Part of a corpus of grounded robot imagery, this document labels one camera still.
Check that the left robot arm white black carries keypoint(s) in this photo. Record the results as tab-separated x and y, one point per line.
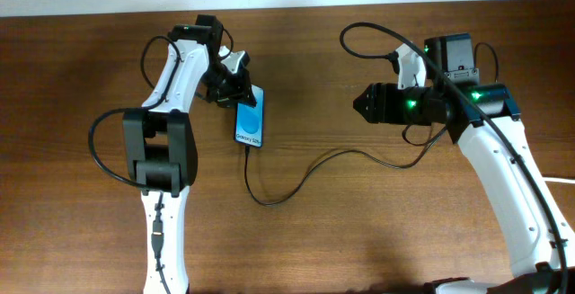
161	152

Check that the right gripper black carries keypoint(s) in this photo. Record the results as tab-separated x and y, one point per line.
375	103

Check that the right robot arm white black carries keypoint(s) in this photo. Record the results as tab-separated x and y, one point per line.
441	84

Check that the blue Galaxy smartphone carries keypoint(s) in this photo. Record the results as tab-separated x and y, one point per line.
249	121

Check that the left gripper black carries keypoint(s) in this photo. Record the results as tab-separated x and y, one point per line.
237	93

